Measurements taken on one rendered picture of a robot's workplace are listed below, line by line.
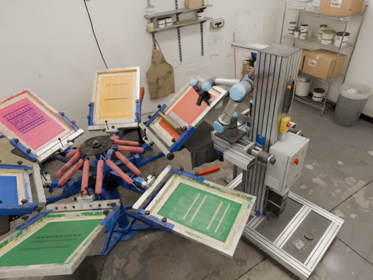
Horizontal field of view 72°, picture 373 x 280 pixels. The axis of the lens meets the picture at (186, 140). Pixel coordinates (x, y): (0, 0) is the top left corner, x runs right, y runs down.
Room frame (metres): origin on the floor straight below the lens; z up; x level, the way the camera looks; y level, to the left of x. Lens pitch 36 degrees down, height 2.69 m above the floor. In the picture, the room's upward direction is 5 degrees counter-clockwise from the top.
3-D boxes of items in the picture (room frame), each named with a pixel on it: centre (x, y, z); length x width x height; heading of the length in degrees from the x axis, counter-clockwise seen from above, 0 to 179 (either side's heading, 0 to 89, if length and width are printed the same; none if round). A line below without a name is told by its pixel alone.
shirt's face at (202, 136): (2.48, -0.14, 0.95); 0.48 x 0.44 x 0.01; 119
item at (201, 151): (2.32, -0.22, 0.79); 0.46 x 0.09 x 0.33; 119
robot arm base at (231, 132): (2.02, -0.43, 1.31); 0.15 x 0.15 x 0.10
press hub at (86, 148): (1.95, 0.84, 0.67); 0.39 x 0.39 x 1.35
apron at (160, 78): (4.43, 0.37, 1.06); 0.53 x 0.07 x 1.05; 119
